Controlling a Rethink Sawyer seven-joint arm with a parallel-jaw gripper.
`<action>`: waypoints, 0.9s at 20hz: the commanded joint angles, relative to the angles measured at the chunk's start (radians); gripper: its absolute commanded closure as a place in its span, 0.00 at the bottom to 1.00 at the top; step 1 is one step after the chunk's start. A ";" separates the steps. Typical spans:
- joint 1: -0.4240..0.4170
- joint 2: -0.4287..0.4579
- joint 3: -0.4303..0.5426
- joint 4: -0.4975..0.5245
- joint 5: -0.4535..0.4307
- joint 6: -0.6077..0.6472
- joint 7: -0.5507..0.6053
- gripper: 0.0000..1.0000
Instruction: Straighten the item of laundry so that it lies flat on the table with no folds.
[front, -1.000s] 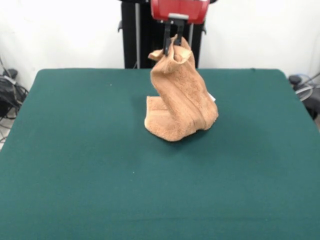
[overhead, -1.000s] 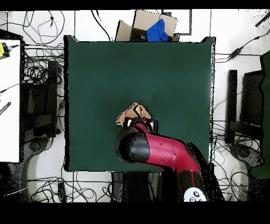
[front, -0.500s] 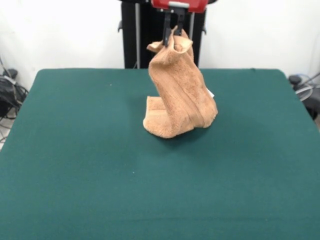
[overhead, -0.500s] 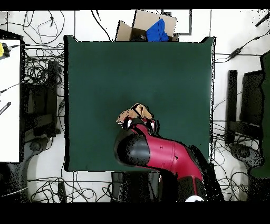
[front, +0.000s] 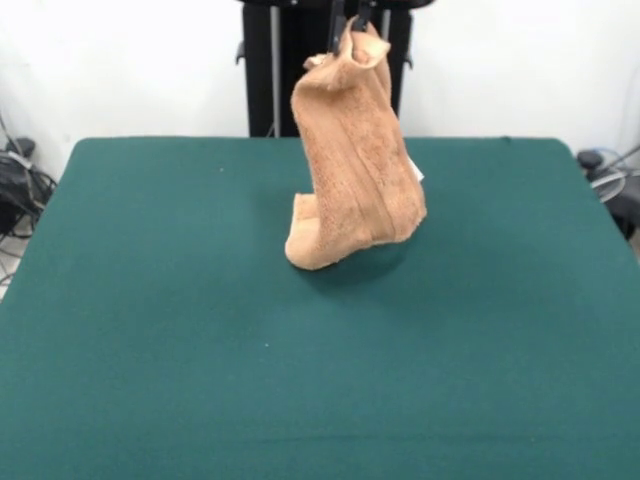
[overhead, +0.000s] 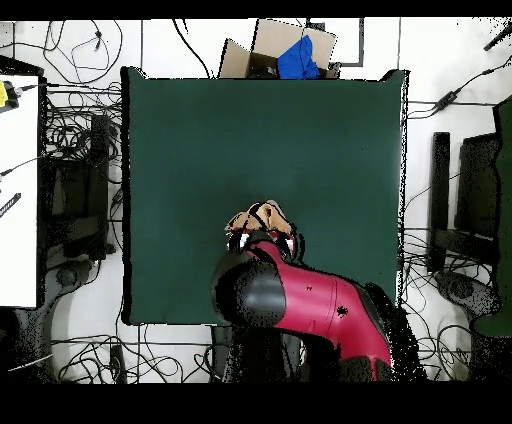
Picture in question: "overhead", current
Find black chair base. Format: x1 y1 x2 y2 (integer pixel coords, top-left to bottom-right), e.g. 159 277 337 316
51 259 94 289
433 269 501 321

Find blue garment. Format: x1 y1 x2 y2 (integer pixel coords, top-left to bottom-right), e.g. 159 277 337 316
276 34 321 80

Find white desk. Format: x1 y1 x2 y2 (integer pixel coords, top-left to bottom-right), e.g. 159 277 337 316
0 73 40 308

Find black flat strip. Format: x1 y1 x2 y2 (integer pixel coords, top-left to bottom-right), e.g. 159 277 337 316
0 192 22 219

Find black rod-shaped object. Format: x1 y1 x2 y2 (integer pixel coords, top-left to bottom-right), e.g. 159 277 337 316
482 21 512 52

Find dark green table cloth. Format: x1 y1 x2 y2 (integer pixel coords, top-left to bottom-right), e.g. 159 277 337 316
473 95 512 338
120 65 410 327

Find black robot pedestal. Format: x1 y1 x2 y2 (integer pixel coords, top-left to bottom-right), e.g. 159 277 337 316
210 325 321 383

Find tan terry towel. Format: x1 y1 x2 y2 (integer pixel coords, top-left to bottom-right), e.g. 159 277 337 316
224 199 299 241

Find open cardboard box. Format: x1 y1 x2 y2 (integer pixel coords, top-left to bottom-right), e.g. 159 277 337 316
218 18 342 80

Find black cable with adapter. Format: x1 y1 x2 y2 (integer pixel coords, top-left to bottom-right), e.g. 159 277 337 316
406 53 512 120

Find black looped cable with plug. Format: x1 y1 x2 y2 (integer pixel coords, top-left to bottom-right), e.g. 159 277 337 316
41 19 124 86

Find black power strip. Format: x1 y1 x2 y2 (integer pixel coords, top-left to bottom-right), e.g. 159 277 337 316
109 343 128 384

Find black equipment stand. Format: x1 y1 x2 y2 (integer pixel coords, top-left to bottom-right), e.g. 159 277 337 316
37 113 117 265
426 131 501 275

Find yellow and black tool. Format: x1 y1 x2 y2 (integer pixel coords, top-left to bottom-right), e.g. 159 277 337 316
0 79 20 114

